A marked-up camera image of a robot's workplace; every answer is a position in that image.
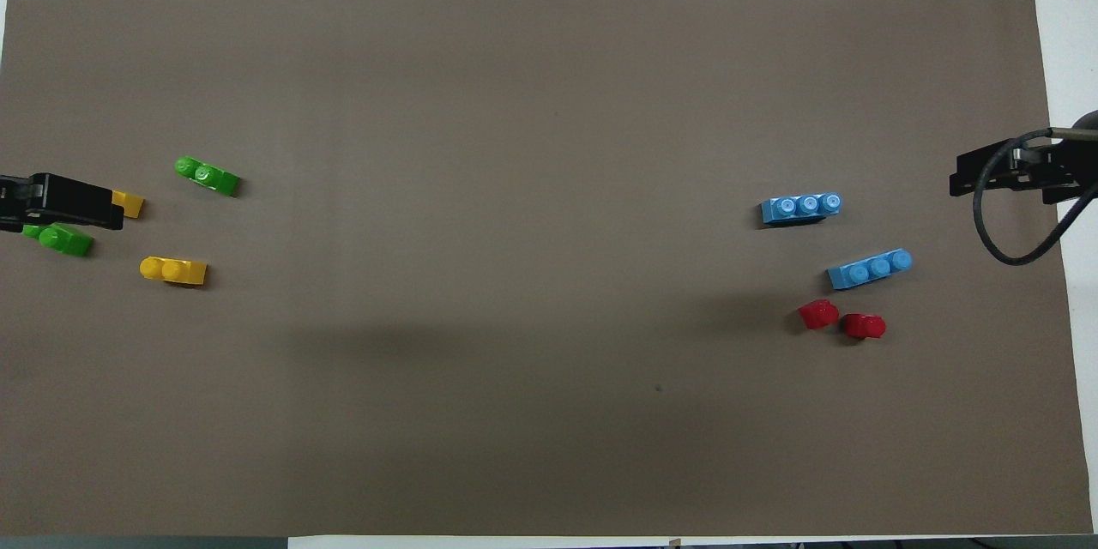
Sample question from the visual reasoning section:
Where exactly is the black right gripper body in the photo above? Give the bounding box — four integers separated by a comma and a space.
1023, 136, 1098, 206

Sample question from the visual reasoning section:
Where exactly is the green two-stud toy brick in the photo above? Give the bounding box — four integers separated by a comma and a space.
175, 155, 241, 197
21, 223, 94, 258

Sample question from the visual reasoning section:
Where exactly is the blue three-stud toy brick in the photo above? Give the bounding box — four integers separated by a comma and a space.
760, 192, 843, 226
828, 249, 914, 291

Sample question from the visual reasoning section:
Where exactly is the red one-stud toy brick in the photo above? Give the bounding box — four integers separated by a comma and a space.
841, 313, 886, 341
799, 299, 840, 331

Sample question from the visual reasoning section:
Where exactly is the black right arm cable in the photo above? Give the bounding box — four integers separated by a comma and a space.
973, 127, 1098, 267

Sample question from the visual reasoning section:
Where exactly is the brown table mat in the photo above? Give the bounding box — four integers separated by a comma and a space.
0, 0, 1095, 538

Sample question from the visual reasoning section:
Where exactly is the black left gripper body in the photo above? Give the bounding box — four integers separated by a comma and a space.
0, 175, 44, 233

